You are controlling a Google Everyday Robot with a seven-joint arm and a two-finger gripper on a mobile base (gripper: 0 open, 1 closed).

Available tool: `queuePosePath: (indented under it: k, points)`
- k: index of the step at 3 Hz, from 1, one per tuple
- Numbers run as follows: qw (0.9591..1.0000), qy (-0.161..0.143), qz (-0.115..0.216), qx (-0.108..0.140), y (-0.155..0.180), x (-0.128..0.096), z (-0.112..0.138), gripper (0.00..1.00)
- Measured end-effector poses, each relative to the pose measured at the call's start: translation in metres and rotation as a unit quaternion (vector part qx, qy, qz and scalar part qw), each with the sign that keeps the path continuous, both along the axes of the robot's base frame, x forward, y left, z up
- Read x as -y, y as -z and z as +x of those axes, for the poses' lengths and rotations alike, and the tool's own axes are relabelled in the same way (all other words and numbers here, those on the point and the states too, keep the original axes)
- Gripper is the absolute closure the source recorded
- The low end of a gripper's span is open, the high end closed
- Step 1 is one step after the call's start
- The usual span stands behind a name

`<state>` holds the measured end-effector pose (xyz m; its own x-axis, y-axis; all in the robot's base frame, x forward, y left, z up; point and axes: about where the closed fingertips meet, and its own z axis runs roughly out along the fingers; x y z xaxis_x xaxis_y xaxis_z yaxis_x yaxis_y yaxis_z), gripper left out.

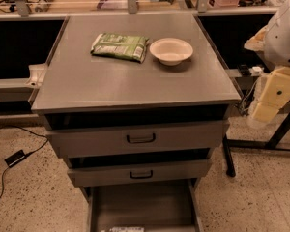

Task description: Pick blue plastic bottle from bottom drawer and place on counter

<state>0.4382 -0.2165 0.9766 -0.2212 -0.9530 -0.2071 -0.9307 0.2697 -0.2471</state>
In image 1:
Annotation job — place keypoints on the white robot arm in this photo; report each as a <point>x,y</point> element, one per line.
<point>273,40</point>

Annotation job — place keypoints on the black top drawer handle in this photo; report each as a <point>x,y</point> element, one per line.
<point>141,139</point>

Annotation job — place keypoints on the top grey drawer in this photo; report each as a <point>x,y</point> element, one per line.
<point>113,141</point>

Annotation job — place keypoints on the white bowl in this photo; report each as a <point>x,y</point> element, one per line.
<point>171,51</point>

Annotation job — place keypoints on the clear plastic water bottle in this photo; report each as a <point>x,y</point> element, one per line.
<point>127,229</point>

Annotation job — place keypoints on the black middle drawer handle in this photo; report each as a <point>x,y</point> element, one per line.
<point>141,175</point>

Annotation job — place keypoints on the middle grey drawer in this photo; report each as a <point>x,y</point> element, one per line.
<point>118,175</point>

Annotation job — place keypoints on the black drawer handle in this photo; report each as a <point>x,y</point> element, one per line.
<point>141,139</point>
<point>141,175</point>

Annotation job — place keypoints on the grey drawer cabinet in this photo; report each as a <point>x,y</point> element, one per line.
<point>83,91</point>

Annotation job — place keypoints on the grey drawer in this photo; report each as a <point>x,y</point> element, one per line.
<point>118,175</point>
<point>113,141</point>
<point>167,206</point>

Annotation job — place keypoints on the green snack bag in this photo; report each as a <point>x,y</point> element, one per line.
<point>124,47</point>

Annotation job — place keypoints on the black power adapter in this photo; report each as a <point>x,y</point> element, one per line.
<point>15,158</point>

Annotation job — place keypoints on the white plastic bracket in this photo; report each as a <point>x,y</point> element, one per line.
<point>37,74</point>

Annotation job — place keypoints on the bottom grey drawer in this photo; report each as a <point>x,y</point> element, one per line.
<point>167,206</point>

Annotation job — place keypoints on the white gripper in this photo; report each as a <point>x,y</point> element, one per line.
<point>282,43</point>

